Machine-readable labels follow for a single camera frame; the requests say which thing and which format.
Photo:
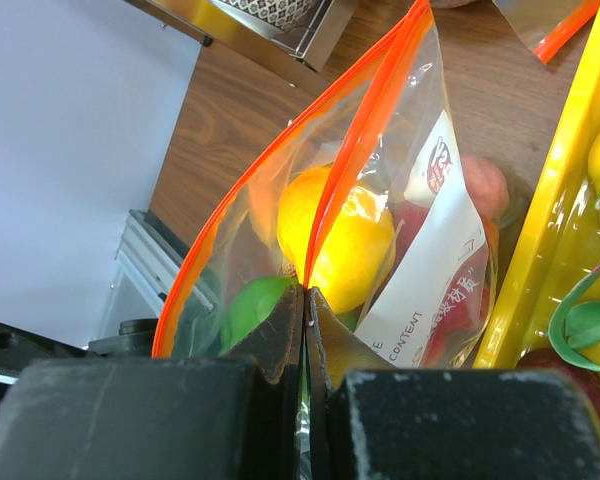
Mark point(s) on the metal dish rack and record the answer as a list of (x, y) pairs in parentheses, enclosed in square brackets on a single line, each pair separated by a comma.
[(311, 43)]

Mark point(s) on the yellow plastic tray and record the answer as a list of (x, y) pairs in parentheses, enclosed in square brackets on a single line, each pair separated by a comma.
[(560, 240)]

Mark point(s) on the clear bag with label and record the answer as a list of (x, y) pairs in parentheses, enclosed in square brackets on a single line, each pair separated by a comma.
[(545, 26)]

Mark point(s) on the green bell pepper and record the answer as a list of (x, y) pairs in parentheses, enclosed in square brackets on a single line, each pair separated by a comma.
[(207, 328)]

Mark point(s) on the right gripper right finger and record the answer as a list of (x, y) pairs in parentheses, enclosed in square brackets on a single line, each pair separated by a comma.
[(370, 420)]

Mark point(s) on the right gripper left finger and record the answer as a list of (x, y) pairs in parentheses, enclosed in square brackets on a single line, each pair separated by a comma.
[(230, 417)]

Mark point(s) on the orange zip top bag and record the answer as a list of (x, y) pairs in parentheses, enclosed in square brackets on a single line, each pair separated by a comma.
[(385, 123)]

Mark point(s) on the pink peach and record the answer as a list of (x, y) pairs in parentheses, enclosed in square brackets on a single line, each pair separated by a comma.
[(486, 185)]

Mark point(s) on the yellow lemon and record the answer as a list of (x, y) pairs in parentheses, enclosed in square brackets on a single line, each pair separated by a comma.
[(359, 250)]

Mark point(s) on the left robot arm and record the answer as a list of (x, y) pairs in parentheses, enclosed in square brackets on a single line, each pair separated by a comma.
[(20, 348)]

